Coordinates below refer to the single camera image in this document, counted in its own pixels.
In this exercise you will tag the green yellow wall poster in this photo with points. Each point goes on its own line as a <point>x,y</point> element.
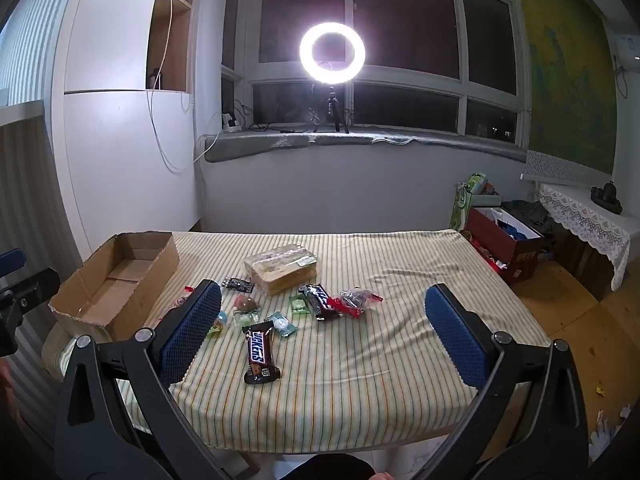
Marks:
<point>565,85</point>

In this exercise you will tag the green jelly candy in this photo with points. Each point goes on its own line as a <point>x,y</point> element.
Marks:
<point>245,318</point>

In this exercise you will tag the side table with lace cloth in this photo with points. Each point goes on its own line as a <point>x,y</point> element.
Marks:
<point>585,215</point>

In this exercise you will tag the brown chocolate bar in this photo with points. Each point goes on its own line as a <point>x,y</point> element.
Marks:
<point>260,352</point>
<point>320,302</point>

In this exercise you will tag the clear red-edged candy packet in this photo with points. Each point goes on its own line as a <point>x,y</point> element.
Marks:
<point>357,300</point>

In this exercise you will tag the black snack packet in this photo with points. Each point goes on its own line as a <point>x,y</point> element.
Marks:
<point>237,284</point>

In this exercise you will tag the teal white candy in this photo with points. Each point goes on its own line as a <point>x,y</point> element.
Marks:
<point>281,324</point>

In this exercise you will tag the dark figurine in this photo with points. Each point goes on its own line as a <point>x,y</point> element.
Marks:
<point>606,197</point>

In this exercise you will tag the white cabinet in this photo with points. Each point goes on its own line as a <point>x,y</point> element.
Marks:
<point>120,160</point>

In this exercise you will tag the black tripod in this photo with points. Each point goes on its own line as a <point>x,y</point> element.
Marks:
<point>330,110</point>

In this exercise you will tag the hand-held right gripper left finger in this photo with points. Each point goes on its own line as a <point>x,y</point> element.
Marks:
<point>192,330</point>

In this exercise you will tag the dark cloth heap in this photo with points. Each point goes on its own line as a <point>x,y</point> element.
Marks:
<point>530,212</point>

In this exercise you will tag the green white box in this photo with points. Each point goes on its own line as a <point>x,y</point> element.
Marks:
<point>462,200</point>

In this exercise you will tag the wooden shelf niche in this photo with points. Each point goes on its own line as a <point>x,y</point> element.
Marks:
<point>172,45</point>

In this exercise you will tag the green snack packet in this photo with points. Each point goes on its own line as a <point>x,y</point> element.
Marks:
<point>299,305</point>

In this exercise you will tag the brown red wrapped candy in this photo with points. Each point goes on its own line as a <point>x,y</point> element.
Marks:
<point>246,302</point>

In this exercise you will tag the person's dark pants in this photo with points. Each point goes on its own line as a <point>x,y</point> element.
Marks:
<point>330,467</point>

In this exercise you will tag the colourful wrapped candy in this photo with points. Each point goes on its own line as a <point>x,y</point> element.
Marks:
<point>218,322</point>

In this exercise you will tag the red cardboard box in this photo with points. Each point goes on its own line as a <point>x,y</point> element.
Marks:
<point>500,245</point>

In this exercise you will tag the sliced bread in clear bag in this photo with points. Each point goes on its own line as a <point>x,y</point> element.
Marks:
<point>280,267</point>

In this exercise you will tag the large window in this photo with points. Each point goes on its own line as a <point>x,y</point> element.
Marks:
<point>405,20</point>

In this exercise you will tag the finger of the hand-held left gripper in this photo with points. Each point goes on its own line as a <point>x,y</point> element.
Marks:
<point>11,260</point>
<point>32,287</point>

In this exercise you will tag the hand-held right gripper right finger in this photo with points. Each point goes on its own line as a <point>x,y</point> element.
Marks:
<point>457,340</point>

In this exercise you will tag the white power strip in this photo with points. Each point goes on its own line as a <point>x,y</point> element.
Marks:
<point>230,122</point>

